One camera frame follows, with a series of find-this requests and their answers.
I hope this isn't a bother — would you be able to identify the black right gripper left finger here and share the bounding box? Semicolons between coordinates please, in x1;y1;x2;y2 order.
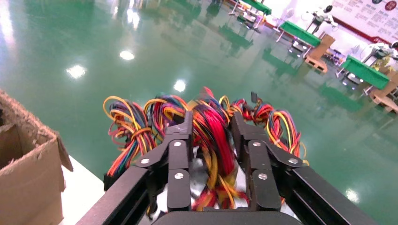
135;111;194;213

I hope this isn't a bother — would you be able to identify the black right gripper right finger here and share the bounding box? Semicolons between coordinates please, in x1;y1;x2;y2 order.
231;112;305;212

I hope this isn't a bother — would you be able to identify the power supply with colourful wires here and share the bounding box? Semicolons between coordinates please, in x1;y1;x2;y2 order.
102;87;310;215

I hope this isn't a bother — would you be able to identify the wooden pallet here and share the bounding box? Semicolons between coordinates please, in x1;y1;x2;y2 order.
370;90;398;113
305;56;329;74

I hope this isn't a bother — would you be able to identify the worn cardboard box with dividers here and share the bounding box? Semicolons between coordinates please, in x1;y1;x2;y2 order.
0;90;74;225

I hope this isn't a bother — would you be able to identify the green cloth table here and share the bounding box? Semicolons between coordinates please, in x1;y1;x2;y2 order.
340;55;391;90
280;20;321;47
241;0;272;15

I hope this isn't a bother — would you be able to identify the white robot with black head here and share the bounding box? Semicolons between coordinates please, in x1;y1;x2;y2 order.
306;4;338;33

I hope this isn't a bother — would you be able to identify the white wall poster board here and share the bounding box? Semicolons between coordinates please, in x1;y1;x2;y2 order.
331;0;398;43

